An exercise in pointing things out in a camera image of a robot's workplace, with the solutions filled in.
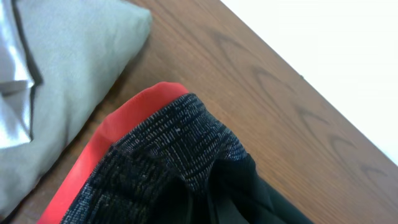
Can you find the black leggings with red waistband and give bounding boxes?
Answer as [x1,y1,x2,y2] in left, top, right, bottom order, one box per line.
[39,82,308,223]

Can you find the grey-green folded garment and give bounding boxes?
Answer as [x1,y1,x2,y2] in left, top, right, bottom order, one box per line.
[1,0,152,219]

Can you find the white folded shirt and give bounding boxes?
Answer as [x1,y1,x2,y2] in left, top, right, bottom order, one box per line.
[1,0,35,149]

